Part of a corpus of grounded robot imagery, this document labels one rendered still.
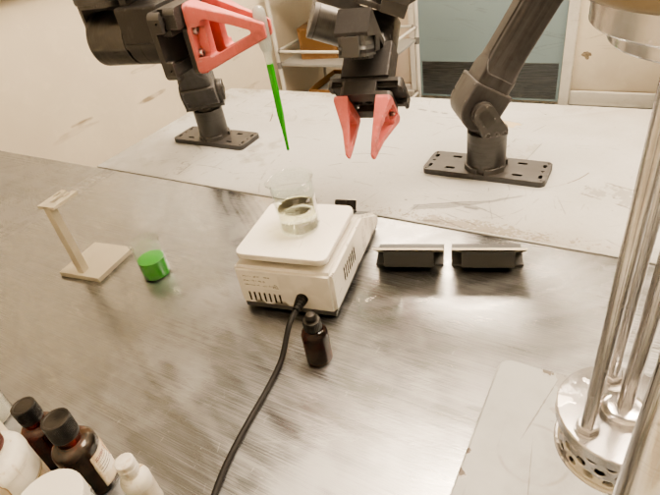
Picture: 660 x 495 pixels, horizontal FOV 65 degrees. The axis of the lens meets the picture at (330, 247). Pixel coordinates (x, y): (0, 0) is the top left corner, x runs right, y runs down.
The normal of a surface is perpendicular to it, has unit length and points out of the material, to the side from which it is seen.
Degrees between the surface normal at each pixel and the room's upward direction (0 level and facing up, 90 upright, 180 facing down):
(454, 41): 90
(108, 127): 90
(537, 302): 0
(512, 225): 0
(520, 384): 0
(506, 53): 84
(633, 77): 90
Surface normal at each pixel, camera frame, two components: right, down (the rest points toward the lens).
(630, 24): -0.94, 0.29
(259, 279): -0.32, 0.59
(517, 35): 0.02, 0.56
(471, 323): -0.15, -0.80
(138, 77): 0.86, 0.18
